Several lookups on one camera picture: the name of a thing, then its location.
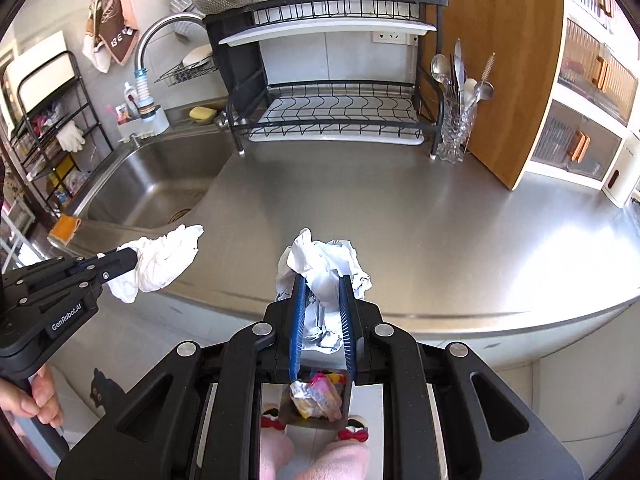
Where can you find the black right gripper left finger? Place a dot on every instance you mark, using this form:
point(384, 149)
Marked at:
point(195, 415)

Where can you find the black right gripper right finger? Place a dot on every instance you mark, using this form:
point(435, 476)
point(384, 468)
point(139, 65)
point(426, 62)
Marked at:
point(446, 413)

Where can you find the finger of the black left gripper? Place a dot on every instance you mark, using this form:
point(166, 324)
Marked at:
point(107, 264)

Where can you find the white tissue wad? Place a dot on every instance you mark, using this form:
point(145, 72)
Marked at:
point(160, 261)

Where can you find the white paper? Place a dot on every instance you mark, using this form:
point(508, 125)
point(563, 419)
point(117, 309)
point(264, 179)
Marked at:
point(321, 264)

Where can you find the person's left hand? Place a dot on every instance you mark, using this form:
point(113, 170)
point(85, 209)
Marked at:
point(42, 402)

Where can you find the orange cloth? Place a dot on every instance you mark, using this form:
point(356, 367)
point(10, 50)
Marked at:
point(64, 229)

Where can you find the left red bow slipper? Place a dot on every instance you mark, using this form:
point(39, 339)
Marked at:
point(271, 418)

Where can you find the red bow slipper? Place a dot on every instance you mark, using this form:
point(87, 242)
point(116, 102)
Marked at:
point(356, 429)
point(271, 418)

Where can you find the steel sink basin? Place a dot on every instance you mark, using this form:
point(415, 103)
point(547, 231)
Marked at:
point(153, 182)

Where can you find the right red bow slipper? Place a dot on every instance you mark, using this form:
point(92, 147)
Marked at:
point(356, 429)

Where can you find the white glove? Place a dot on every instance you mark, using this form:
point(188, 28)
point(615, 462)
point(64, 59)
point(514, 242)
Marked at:
point(71, 138)

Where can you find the black storage shelf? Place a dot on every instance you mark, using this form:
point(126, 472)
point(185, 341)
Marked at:
point(54, 174)

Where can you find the white sink caddy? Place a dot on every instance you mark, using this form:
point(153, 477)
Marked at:
point(139, 127)

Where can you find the yellow sponge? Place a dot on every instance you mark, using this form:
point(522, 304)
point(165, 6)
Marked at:
point(202, 114)

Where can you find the brown hanging towel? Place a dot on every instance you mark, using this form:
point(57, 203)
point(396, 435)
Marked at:
point(119, 30)

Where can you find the white electric kettle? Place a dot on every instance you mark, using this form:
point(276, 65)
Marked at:
point(624, 176)

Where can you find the black dish rack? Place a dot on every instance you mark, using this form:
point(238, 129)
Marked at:
point(298, 70)

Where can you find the glass cutlery holder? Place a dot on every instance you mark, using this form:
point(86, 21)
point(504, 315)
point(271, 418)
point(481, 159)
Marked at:
point(460, 97)

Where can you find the white cabinet with drawers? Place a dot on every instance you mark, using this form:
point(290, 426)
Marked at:
point(594, 103)

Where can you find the wooden cabinet panel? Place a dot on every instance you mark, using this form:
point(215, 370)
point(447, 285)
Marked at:
point(524, 39)

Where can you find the wall power socket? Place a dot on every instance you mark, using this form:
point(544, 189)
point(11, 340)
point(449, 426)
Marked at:
point(395, 38)

